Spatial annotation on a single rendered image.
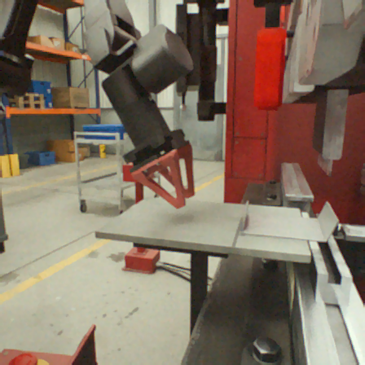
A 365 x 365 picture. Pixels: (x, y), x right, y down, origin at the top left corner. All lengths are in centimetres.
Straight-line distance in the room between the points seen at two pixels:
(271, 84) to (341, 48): 9
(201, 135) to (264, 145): 665
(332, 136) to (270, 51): 15
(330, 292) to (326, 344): 6
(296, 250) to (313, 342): 12
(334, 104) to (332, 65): 19
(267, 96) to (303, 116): 102
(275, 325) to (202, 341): 9
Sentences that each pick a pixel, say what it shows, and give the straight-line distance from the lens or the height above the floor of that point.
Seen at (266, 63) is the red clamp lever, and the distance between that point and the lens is 27.
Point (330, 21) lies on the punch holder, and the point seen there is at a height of 119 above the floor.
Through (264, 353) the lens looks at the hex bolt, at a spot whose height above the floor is 92.
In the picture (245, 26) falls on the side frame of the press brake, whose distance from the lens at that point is 133.
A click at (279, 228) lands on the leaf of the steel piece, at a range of 44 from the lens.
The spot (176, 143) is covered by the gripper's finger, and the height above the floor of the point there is 111.
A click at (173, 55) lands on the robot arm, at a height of 122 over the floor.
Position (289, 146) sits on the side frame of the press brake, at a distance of 129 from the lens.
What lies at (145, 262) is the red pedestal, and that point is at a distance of 242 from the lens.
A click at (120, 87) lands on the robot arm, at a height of 118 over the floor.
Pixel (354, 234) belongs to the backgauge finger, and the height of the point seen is 101.
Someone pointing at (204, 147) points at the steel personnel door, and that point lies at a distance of 792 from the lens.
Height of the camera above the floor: 115
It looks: 12 degrees down
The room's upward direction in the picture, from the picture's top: straight up
